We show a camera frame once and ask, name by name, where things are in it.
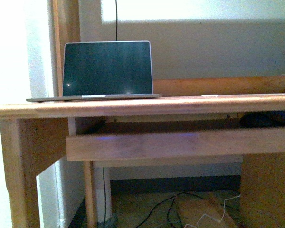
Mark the dark grey computer mouse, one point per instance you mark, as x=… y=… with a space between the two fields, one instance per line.
x=254 y=120

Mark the wooden pull-out keyboard tray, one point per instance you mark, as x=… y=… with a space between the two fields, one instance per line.
x=177 y=144

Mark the grey open laptop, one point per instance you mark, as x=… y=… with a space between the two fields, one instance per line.
x=106 y=70

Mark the white round sticker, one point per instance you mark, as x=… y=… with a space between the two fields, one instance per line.
x=209 y=96

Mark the wooden desk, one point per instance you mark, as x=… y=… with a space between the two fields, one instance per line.
x=34 y=136

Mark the wooden plank on floor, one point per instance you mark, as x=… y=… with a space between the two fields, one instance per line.
x=195 y=212

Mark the wooden door frame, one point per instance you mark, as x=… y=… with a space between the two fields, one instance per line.
x=66 y=29

